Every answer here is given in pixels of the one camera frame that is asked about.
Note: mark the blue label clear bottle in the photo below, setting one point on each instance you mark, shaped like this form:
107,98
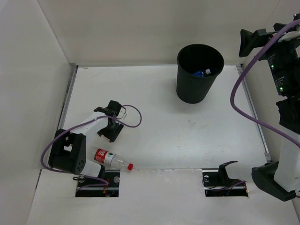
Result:
204,73

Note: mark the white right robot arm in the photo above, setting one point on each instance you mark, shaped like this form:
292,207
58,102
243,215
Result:
279,179

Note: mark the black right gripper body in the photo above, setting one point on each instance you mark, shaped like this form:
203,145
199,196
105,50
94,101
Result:
282,56

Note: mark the black ribbed plastic bin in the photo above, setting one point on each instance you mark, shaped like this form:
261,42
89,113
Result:
191,58

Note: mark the red label clear bottle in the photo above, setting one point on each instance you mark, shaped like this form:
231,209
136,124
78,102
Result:
112,160

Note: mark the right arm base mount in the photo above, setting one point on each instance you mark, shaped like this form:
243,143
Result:
217,183

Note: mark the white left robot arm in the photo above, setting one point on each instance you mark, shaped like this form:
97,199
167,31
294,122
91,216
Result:
68,153

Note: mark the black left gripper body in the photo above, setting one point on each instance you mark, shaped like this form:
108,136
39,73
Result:
112,128

